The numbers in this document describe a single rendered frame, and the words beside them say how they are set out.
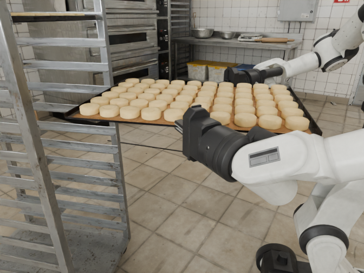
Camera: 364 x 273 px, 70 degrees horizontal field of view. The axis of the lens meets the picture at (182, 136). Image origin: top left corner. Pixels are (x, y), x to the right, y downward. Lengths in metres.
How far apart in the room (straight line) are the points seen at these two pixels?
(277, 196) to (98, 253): 1.17
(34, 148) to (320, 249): 0.87
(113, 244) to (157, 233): 0.34
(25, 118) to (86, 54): 2.24
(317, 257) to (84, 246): 1.09
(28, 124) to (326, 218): 0.88
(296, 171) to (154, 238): 1.41
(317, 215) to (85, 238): 1.15
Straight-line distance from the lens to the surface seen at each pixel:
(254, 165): 0.39
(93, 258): 1.48
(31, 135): 0.76
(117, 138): 1.18
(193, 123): 0.52
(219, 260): 1.62
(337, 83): 4.63
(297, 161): 0.37
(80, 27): 2.93
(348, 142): 0.40
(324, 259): 0.99
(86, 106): 0.72
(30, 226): 1.03
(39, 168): 0.80
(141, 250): 1.66
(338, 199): 0.91
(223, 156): 0.44
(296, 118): 0.64
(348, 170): 0.40
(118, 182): 1.30
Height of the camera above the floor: 1.24
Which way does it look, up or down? 25 degrees down
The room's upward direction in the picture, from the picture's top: straight up
